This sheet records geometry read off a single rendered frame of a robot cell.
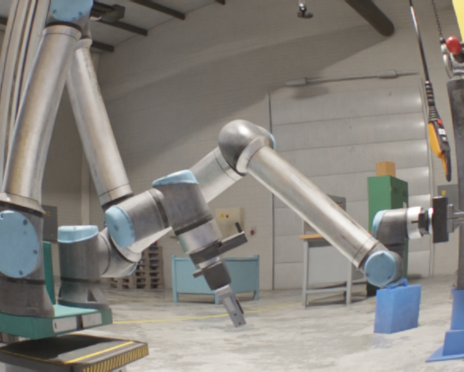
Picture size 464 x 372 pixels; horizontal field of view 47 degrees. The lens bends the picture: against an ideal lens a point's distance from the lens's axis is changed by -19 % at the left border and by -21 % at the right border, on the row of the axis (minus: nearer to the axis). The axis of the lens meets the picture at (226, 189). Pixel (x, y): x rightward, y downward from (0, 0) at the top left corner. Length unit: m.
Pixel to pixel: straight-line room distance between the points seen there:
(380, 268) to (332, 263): 5.95
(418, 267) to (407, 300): 8.40
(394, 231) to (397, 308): 2.54
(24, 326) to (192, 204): 0.54
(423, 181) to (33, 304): 11.60
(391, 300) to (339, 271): 3.33
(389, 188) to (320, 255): 1.81
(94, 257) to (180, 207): 0.63
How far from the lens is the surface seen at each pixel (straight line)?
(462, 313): 2.90
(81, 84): 1.53
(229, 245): 1.38
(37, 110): 1.36
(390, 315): 4.19
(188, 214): 1.36
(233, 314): 1.36
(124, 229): 1.34
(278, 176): 1.65
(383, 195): 8.85
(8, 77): 1.75
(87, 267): 1.91
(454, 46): 1.07
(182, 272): 9.45
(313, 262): 7.61
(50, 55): 1.40
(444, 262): 12.53
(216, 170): 1.86
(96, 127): 1.50
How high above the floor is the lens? 0.60
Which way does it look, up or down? 7 degrees up
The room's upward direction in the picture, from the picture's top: 1 degrees counter-clockwise
